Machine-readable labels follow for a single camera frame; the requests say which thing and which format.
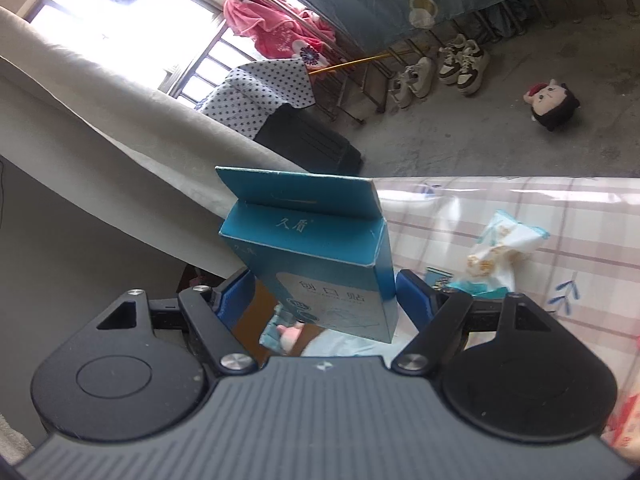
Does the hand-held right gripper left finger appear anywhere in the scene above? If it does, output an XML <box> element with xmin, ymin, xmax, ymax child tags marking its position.
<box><xmin>95</xmin><ymin>267</ymin><xmax>257</xmax><ymax>376</ymax></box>

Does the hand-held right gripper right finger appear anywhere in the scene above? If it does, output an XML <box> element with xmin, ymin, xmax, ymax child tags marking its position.
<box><xmin>391</xmin><ymin>270</ymin><xmax>551</xmax><ymax>376</ymax></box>

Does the pink plush toy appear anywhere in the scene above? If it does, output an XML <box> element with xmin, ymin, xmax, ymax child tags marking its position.
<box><xmin>276</xmin><ymin>324</ymin><xmax>307</xmax><ymax>356</ymax></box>

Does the white plastic bag teal print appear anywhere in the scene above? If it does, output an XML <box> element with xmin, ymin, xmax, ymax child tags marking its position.
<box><xmin>300</xmin><ymin>330</ymin><xmax>386</xmax><ymax>358</ymax></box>

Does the teal blue paper box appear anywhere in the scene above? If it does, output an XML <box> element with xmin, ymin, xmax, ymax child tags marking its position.
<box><xmin>215</xmin><ymin>166</ymin><xmax>400</xmax><ymax>345</ymax></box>

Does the white teal packet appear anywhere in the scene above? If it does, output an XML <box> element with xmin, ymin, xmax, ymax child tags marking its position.
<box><xmin>447</xmin><ymin>210</ymin><xmax>551</xmax><ymax>296</ymax></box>

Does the plaid printed tablecloth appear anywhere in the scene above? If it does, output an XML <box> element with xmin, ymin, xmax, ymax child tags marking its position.
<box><xmin>372</xmin><ymin>175</ymin><xmax>640</xmax><ymax>456</ymax></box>

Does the dark suitcase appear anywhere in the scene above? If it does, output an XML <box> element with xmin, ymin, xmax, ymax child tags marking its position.
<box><xmin>254</xmin><ymin>105</ymin><xmax>365</xmax><ymax>175</ymax></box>

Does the metal rack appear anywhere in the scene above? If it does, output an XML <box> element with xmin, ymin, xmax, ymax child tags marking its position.
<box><xmin>237</xmin><ymin>0</ymin><xmax>401</xmax><ymax>123</ymax></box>

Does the polka dot cloth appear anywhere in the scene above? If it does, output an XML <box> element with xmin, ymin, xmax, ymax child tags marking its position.
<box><xmin>195</xmin><ymin>57</ymin><xmax>317</xmax><ymax>140</ymax></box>

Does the beige cloth sheet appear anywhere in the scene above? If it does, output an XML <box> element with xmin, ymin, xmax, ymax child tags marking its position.
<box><xmin>0</xmin><ymin>6</ymin><xmax>301</xmax><ymax>268</ymax></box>

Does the dark haired plush doll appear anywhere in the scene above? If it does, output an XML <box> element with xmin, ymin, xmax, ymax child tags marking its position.
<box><xmin>523</xmin><ymin>78</ymin><xmax>582</xmax><ymax>132</ymax></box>

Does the black-white sneakers pair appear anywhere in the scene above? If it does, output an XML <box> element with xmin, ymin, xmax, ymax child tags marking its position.
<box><xmin>437</xmin><ymin>33</ymin><xmax>468</xmax><ymax>86</ymax></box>

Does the yellow stick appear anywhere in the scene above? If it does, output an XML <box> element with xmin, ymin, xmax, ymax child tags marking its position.
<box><xmin>307</xmin><ymin>50</ymin><xmax>396</xmax><ymax>77</ymax></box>

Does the pink white tissue pack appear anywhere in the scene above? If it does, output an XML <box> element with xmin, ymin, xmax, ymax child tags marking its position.
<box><xmin>602</xmin><ymin>387</ymin><xmax>640</xmax><ymax>466</ymax></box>

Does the pink garment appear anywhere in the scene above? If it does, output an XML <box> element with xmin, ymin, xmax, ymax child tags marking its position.
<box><xmin>222</xmin><ymin>0</ymin><xmax>337</xmax><ymax>68</ymax></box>

